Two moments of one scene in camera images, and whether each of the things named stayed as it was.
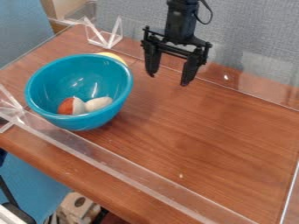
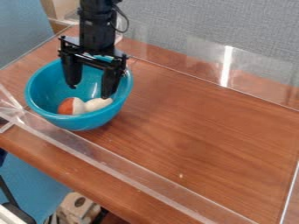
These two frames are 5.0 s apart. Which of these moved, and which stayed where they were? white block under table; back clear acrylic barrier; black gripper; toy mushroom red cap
Moved: black gripper
Stayed: toy mushroom red cap; white block under table; back clear acrylic barrier
